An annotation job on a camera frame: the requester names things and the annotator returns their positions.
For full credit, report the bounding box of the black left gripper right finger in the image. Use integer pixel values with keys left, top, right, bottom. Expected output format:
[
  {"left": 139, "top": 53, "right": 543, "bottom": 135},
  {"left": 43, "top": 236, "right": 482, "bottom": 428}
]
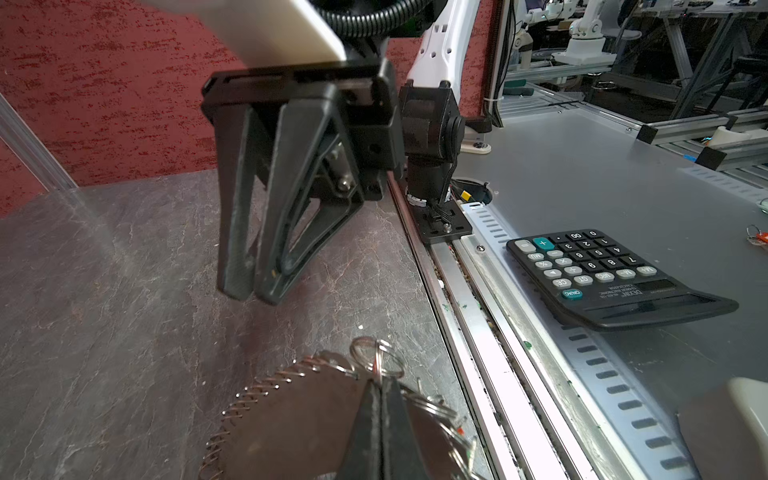
[{"left": 380, "top": 377, "right": 429, "bottom": 480}]

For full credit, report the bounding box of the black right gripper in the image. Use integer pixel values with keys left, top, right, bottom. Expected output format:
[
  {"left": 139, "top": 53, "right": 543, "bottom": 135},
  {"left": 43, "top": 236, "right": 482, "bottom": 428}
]
[{"left": 201, "top": 58, "right": 405, "bottom": 305}]

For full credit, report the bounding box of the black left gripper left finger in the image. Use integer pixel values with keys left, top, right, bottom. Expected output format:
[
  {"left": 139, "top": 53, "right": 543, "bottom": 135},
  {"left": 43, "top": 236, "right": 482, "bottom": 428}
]
[{"left": 335, "top": 380, "right": 383, "bottom": 480}]

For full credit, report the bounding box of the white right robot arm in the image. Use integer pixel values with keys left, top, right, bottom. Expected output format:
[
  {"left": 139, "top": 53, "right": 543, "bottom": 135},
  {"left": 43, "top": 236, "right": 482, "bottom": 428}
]
[{"left": 201, "top": 1, "right": 478, "bottom": 305}]

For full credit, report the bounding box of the black desk calculator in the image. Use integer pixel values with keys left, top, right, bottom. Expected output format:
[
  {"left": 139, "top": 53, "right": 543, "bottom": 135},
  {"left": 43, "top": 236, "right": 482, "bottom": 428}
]
[{"left": 505, "top": 229, "right": 739, "bottom": 332}]

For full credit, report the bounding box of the grey plastic device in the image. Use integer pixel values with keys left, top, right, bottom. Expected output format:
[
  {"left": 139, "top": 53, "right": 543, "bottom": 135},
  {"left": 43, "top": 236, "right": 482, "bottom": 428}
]
[{"left": 727, "top": 377, "right": 767, "bottom": 479}]

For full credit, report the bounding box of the aluminium mounting rail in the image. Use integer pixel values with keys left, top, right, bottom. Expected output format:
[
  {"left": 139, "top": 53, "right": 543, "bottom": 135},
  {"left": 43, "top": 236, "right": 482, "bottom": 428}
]
[{"left": 389, "top": 181, "right": 697, "bottom": 479}]

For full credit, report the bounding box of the aluminium corner post right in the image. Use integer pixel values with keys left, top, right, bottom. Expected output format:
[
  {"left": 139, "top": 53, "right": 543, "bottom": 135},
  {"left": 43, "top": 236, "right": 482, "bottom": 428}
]
[{"left": 1, "top": 96, "right": 79, "bottom": 191}]

